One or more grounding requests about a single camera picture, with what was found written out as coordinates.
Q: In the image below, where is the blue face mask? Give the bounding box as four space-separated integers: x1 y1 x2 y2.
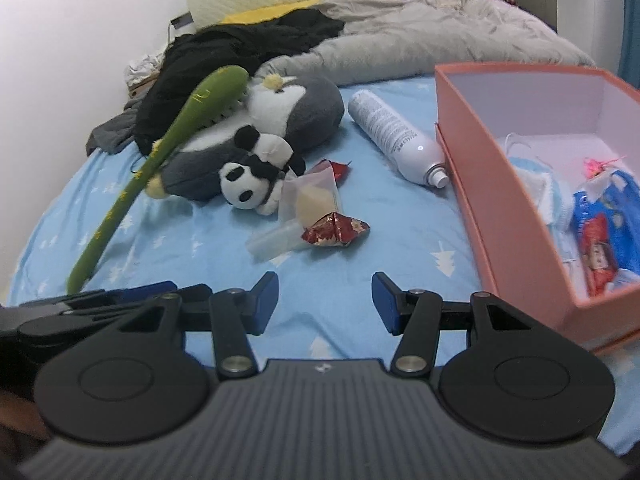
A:
502 132 576 266

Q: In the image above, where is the long green plush toy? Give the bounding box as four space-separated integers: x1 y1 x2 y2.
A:
67 65 250 293

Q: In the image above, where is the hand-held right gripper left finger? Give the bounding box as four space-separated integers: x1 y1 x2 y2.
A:
117 271 280 378

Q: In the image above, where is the small panda plush toy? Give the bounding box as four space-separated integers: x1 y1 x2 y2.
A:
218 126 307 217

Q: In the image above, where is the pink cardboard box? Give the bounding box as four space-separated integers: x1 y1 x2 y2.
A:
434 61 640 356

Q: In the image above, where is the blue printed plastic packet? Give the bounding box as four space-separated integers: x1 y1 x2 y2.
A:
570 170 640 298

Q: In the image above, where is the blue star-print bed sheet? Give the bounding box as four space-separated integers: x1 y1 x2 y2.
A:
7 75 640 456

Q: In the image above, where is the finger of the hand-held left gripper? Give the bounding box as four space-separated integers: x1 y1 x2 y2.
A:
22 281 213 320

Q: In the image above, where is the black jacket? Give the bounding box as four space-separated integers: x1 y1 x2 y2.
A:
135 8 346 156

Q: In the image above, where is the dark grey blanket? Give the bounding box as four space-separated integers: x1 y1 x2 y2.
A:
86 97 151 157

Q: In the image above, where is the crumpled white cloth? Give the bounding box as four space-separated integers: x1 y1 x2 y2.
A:
125 52 166 86

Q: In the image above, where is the pink feather toy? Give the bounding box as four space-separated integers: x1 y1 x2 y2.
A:
582 155 628 178

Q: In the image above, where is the white wardrobe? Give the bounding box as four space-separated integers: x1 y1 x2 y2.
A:
555 0 623 68

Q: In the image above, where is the white spray bottle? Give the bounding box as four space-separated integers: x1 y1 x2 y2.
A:
347 89 450 189

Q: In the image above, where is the red snack wrapper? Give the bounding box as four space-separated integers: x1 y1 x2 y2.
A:
301 211 371 248
314 158 352 183

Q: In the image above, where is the translucent plastic bag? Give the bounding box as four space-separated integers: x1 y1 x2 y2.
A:
247 160 346 262

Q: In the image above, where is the blue curtain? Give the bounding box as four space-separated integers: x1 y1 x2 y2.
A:
617 0 640 86

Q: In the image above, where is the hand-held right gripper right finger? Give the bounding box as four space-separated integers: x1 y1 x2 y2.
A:
371 271 536 378

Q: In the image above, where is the yellow pillow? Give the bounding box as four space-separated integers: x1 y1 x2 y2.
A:
220 0 321 23

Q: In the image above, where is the person's left hand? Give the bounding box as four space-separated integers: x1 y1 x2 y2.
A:
0 392 50 442

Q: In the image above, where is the grey penguin plush toy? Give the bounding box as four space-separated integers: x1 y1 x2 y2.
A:
145 74 345 203

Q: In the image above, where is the light grey duvet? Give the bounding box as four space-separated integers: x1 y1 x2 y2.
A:
255 0 596 86

